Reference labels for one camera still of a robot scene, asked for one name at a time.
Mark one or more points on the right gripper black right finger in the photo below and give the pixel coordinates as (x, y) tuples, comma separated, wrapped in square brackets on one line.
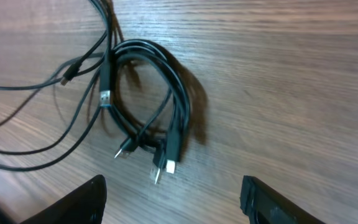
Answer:
[(264, 205)]

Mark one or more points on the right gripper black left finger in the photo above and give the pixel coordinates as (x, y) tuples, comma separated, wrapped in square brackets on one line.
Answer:
[(83, 205)]

